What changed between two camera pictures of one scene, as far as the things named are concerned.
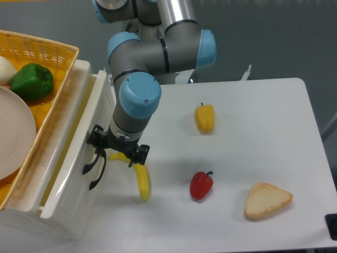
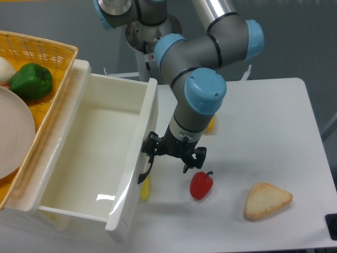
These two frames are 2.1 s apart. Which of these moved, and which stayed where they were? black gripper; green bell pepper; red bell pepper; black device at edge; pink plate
Moved: black gripper
Stayed: red bell pepper; pink plate; green bell pepper; black device at edge
